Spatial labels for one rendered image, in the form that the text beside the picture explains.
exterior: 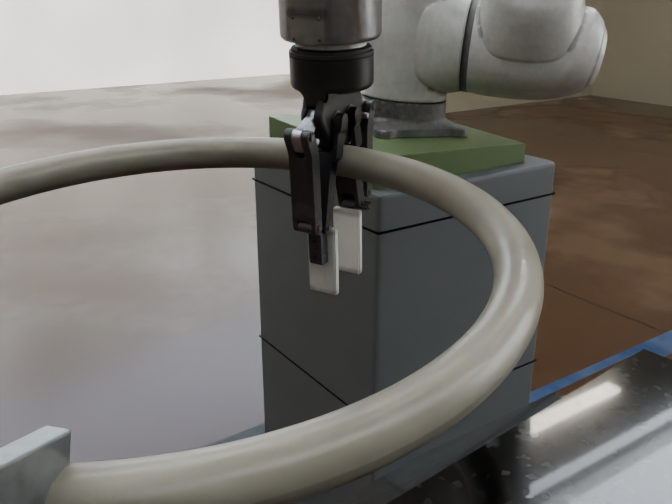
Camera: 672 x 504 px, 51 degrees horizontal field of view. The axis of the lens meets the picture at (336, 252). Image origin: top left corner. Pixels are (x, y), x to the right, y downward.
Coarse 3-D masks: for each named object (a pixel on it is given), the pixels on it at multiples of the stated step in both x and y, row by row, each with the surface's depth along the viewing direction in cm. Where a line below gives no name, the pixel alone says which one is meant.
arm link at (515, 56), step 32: (480, 0) 117; (512, 0) 107; (544, 0) 106; (576, 0) 107; (480, 32) 113; (512, 32) 109; (544, 32) 108; (576, 32) 109; (480, 64) 115; (512, 64) 113; (544, 64) 112; (576, 64) 111; (512, 96) 119; (544, 96) 117
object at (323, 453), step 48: (144, 144) 68; (192, 144) 68; (240, 144) 68; (0, 192) 60; (432, 192) 58; (480, 192) 54; (480, 240) 51; (528, 240) 46; (528, 288) 40; (480, 336) 35; (528, 336) 37; (432, 384) 32; (480, 384) 33; (288, 432) 29; (336, 432) 29; (384, 432) 30; (432, 432) 31; (96, 480) 27; (144, 480) 27; (192, 480) 27; (240, 480) 27; (288, 480) 28; (336, 480) 29
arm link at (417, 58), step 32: (384, 0) 116; (416, 0) 114; (448, 0) 115; (384, 32) 117; (416, 32) 115; (448, 32) 114; (384, 64) 119; (416, 64) 117; (448, 64) 116; (384, 96) 121; (416, 96) 120
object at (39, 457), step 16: (32, 432) 27; (48, 432) 27; (64, 432) 27; (0, 448) 25; (16, 448) 25; (32, 448) 26; (48, 448) 26; (64, 448) 27; (0, 464) 24; (16, 464) 25; (32, 464) 25; (48, 464) 26; (64, 464) 27; (0, 480) 24; (16, 480) 25; (32, 480) 26; (48, 480) 26; (0, 496) 24; (16, 496) 25; (32, 496) 26
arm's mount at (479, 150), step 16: (272, 128) 130; (384, 144) 115; (400, 144) 115; (416, 144) 116; (432, 144) 117; (448, 144) 118; (464, 144) 119; (480, 144) 120; (496, 144) 121; (512, 144) 122; (432, 160) 112; (448, 160) 114; (464, 160) 116; (480, 160) 118; (496, 160) 120; (512, 160) 123
